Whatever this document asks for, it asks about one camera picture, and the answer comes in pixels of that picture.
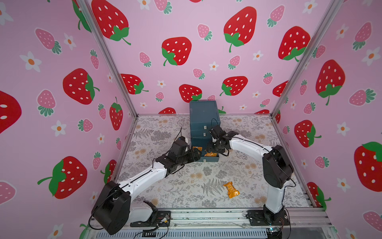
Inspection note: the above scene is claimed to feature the aluminium corner post left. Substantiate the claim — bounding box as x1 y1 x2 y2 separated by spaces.
78 0 138 120

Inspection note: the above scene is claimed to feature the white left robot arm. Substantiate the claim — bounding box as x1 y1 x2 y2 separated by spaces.
90 136 202 235

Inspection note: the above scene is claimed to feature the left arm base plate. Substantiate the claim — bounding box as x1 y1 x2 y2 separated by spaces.
127 201 171 227

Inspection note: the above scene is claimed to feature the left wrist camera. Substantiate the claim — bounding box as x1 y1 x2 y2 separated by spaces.
178 136 189 144

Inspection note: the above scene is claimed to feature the aluminium front rail frame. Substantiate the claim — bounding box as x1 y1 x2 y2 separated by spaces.
85 208 339 239

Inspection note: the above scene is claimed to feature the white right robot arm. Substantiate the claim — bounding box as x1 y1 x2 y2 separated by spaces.
207 125 294 214

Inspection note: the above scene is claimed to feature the teal drawer cabinet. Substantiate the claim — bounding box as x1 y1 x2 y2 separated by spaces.
189 101 220 162

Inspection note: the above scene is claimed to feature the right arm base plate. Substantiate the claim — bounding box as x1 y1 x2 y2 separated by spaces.
246 208 290 227

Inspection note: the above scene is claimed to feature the orange cookie packet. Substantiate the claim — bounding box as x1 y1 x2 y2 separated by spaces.
223 181 240 199
204 152 218 157
193 146 203 152

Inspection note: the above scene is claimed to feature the aluminium corner post right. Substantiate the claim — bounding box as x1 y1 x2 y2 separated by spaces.
270 0 343 120

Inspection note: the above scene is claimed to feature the aluminium corner post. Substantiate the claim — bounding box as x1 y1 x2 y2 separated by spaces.
270 0 343 120
78 0 138 120

